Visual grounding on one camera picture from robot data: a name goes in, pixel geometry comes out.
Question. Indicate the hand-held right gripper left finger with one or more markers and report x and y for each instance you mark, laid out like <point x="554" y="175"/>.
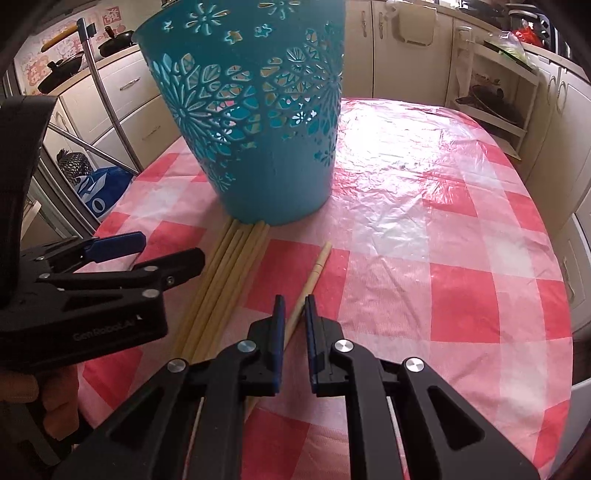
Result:
<point x="277" y="341"/>

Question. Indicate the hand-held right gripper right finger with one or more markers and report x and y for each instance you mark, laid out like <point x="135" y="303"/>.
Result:
<point x="310" y="341"/>

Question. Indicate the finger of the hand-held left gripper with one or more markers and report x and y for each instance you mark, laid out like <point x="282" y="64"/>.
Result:
<point x="180" y="265"/>
<point x="117" y="244"/>

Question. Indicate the bundle of bamboo chopsticks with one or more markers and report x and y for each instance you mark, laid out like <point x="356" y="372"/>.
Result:
<point x="221" y="286"/>

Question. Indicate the notched bamboo chopstick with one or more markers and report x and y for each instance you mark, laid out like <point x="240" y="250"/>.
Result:
<point x="314" y="277"/>

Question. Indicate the teal cutout plastic basket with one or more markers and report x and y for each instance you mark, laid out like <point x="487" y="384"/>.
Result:
<point x="268" y="175"/>

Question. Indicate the person's left hand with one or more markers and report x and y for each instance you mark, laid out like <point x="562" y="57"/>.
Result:
<point x="57" y="397"/>

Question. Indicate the blue plastic bag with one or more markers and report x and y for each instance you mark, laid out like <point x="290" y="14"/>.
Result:
<point x="104" y="191"/>

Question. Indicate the grey metal panel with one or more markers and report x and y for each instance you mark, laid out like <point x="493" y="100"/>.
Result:
<point x="55" y="194"/>

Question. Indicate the black white patterned bag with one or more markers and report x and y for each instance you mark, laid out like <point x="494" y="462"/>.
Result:
<point x="74" y="164"/>

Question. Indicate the red white checked tablecloth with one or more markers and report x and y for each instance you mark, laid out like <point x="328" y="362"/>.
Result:
<point x="415" y="258"/>

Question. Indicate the cream drawer cabinet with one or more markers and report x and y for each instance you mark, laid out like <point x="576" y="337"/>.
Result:
<point x="134" y="106"/>

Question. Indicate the black wok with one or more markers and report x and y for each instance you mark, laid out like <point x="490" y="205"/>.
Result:
<point x="60" y="74"/>

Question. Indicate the black frying pan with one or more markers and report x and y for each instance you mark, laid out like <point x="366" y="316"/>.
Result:
<point x="115" y="44"/>

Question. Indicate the black pan on rack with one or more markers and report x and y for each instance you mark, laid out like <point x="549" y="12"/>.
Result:
<point x="496" y="106"/>

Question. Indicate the cream side cabinets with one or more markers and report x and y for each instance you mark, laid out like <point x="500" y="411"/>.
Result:
<point x="563" y="138"/>

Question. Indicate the beige hanging bin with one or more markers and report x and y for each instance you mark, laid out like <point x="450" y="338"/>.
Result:
<point x="415" y="27"/>

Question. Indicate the white shelf rack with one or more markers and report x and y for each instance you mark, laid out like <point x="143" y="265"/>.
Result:
<point x="528" y="78"/>

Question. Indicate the green vegetables in bag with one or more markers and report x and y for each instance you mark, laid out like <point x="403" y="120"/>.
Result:
<point x="512" y="48"/>

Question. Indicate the red plastic bag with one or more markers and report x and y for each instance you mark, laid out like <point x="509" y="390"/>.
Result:
<point x="526" y="36"/>

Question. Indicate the metal tube frame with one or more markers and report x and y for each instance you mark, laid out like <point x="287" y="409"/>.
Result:
<point x="104" y="101"/>

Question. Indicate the pink wall sticker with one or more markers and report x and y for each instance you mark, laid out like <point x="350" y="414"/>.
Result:
<point x="37" y="67"/>

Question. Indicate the cream wall cabinets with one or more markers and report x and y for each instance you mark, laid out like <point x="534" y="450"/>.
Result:
<point x="364" y="60"/>

